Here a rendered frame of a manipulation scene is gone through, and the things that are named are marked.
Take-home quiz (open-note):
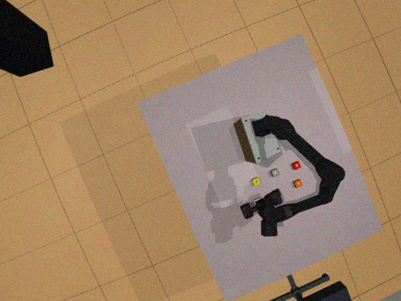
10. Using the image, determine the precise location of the red block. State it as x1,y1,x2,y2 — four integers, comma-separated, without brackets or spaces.
292,161,301,169

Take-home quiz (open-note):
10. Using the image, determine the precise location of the yellow block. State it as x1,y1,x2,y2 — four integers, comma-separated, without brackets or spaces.
251,177,260,186

